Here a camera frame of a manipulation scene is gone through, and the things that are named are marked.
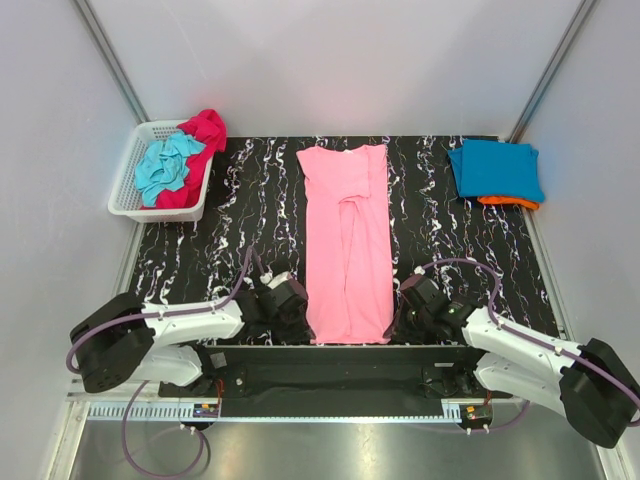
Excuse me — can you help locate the white slotted cable duct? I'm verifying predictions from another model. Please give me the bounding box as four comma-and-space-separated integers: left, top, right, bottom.
87, 402, 466, 424

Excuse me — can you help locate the red t shirt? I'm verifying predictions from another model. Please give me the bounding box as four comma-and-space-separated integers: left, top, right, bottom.
142, 109, 227, 209

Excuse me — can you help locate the aluminium frame rail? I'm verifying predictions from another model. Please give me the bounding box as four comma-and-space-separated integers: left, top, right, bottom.
67, 363, 612, 404

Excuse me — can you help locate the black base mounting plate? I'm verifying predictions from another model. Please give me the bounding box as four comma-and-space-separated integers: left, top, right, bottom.
159, 362, 486, 399

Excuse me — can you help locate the folded orange t shirt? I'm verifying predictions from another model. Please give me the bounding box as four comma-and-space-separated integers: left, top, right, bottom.
477, 196, 540, 211

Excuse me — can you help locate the white plastic basket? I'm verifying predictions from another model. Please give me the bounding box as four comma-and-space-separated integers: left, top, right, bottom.
108, 120, 213, 224

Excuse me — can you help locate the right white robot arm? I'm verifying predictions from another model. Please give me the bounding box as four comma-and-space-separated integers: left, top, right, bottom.
390, 274, 639, 449

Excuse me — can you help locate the folded teal t shirt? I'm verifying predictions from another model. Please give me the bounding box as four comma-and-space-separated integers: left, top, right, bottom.
447, 139, 545, 203

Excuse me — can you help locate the light blue t shirt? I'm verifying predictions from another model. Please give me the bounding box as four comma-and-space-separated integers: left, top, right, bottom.
134, 131, 205, 208

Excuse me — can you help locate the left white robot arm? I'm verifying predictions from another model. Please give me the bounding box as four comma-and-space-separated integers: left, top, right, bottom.
66, 272, 312, 397

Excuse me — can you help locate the pink t shirt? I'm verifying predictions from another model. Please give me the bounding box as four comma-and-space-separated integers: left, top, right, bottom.
297, 145, 394, 344

